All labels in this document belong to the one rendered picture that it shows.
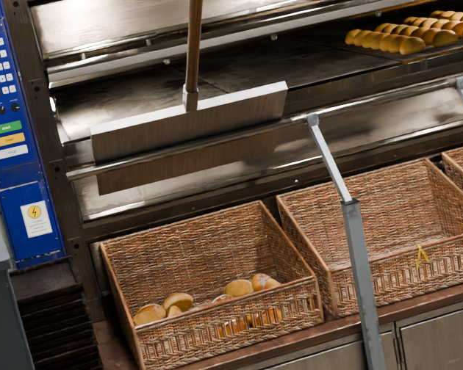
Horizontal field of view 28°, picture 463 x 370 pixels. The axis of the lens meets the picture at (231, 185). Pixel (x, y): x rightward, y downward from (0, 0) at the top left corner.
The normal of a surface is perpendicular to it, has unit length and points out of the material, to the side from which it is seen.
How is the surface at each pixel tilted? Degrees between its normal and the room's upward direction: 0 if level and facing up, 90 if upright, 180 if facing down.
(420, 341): 90
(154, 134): 139
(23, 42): 90
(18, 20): 90
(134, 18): 70
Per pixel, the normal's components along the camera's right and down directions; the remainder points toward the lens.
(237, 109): 0.31, 0.85
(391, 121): 0.17, -0.12
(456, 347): 0.26, 0.26
